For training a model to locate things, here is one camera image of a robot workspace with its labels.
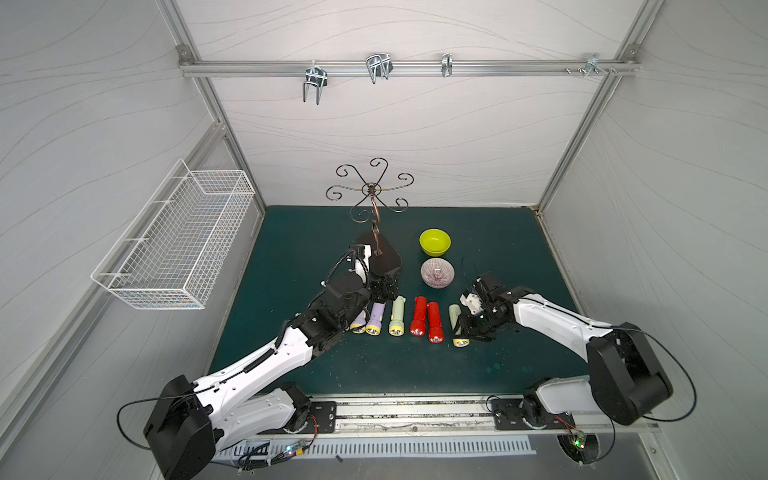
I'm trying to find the pink patterned bowl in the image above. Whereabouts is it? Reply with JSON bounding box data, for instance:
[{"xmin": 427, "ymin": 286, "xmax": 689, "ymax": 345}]
[{"xmin": 420, "ymin": 257, "xmax": 455, "ymax": 289}]

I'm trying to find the white wire basket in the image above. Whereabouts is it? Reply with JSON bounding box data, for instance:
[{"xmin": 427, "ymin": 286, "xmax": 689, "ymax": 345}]
[{"xmin": 90, "ymin": 159, "xmax": 255, "ymax": 310}]

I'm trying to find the aluminium top rail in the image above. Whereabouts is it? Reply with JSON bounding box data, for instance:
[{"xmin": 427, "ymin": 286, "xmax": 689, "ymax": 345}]
[{"xmin": 179, "ymin": 57, "xmax": 641, "ymax": 79}]

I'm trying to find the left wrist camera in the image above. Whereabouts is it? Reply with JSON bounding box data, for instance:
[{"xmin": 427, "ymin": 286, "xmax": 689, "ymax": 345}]
[{"xmin": 352, "ymin": 244, "xmax": 372, "ymax": 284}]

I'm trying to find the metal double hook left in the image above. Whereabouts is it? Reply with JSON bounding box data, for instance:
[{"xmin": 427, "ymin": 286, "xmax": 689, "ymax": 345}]
[{"xmin": 302, "ymin": 66, "xmax": 328, "ymax": 105}]

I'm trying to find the metal double hook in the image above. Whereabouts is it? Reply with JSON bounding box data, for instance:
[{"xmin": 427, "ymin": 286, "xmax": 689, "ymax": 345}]
[
  {"xmin": 302, "ymin": 66, "xmax": 328, "ymax": 105},
  {"xmin": 365, "ymin": 53, "xmax": 393, "ymax": 84}
]

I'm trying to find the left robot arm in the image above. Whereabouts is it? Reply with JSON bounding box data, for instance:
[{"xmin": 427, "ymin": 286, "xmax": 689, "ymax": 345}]
[{"xmin": 143, "ymin": 271, "xmax": 398, "ymax": 479}]

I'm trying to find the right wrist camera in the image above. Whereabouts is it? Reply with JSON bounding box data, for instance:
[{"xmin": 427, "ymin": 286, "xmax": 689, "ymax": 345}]
[{"xmin": 460, "ymin": 292, "xmax": 484, "ymax": 316}]

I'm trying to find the small metal hook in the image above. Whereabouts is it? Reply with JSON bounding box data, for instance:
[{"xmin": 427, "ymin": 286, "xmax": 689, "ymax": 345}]
[{"xmin": 441, "ymin": 53, "xmax": 453, "ymax": 78}]

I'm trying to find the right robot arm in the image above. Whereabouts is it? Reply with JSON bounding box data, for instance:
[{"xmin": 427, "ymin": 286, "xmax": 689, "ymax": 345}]
[{"xmin": 452, "ymin": 272, "xmax": 673, "ymax": 429}]

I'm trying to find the red flashlight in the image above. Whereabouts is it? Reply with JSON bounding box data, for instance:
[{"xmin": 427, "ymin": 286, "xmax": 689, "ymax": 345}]
[
  {"xmin": 410, "ymin": 296, "xmax": 428, "ymax": 337},
  {"xmin": 427, "ymin": 302, "xmax": 445, "ymax": 344}
]

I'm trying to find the pale green flashlight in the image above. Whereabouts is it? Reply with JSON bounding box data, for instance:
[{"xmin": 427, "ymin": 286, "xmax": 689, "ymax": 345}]
[
  {"xmin": 448, "ymin": 304, "xmax": 470, "ymax": 348},
  {"xmin": 388, "ymin": 296, "xmax": 406, "ymax": 337}
]

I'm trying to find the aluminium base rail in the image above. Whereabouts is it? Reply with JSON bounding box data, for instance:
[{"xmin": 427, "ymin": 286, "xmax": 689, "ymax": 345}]
[{"xmin": 167, "ymin": 392, "xmax": 661, "ymax": 442}]

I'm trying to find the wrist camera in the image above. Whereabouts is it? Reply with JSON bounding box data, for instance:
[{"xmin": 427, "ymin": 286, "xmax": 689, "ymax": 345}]
[
  {"xmin": 460, "ymin": 292, "xmax": 484, "ymax": 316},
  {"xmin": 352, "ymin": 244, "xmax": 372, "ymax": 284}
]

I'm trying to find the metal hook right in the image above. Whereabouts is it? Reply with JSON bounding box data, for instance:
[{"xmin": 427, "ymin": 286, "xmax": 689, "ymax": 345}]
[{"xmin": 564, "ymin": 53, "xmax": 617, "ymax": 78}]

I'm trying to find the lime green bowl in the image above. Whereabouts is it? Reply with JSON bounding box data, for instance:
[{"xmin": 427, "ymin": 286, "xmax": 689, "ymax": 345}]
[{"xmin": 419, "ymin": 228, "xmax": 452, "ymax": 257}]

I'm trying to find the purple flashlight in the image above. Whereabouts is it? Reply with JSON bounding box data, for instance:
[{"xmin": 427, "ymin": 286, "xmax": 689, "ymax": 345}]
[
  {"xmin": 349, "ymin": 309, "xmax": 367, "ymax": 334},
  {"xmin": 364, "ymin": 302, "xmax": 385, "ymax": 336}
]

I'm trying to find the copper wire jewelry stand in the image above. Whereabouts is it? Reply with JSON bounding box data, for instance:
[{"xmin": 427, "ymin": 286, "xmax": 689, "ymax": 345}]
[{"xmin": 325, "ymin": 157, "xmax": 415, "ymax": 278}]

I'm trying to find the metal double hook middle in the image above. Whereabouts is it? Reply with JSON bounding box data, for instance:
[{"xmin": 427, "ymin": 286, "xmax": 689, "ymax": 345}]
[{"xmin": 365, "ymin": 53, "xmax": 393, "ymax": 84}]

